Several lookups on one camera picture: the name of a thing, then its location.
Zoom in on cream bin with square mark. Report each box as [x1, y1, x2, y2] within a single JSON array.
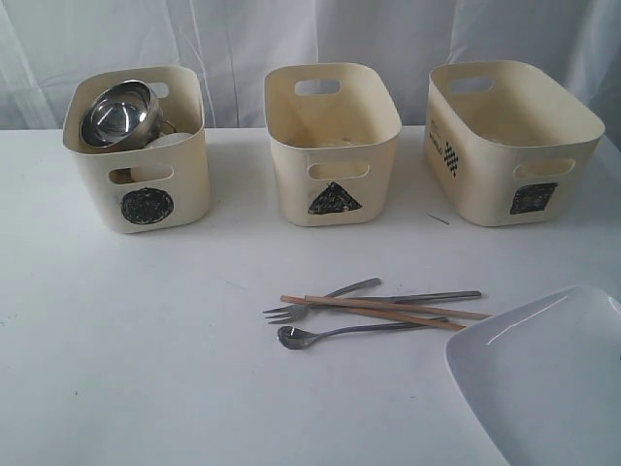
[[424, 60, 605, 227]]

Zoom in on steel table knife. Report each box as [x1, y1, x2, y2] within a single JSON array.
[[363, 290, 483, 305]]

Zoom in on small steel spoon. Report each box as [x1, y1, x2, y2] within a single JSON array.
[[277, 322, 431, 350]]

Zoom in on white square plate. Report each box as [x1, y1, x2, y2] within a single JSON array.
[[445, 285, 620, 465]]

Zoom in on cream bin with triangle mark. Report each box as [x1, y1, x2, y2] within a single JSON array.
[[264, 63, 402, 226]]

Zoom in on small steel fork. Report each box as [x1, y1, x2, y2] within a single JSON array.
[[263, 278, 382, 324]]

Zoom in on stainless steel bowl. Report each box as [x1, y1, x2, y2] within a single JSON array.
[[80, 80, 163, 151]]

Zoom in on thin dark needle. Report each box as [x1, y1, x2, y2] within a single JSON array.
[[427, 213, 450, 225]]

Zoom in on wooden chopstick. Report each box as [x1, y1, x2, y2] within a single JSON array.
[[302, 296, 490, 320], [280, 295, 465, 331]]

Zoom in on white curtain backdrop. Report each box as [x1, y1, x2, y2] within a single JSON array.
[[1, 1, 620, 140]]

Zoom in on cream bin with circle mark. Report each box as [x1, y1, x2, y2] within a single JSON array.
[[62, 65, 212, 234]]

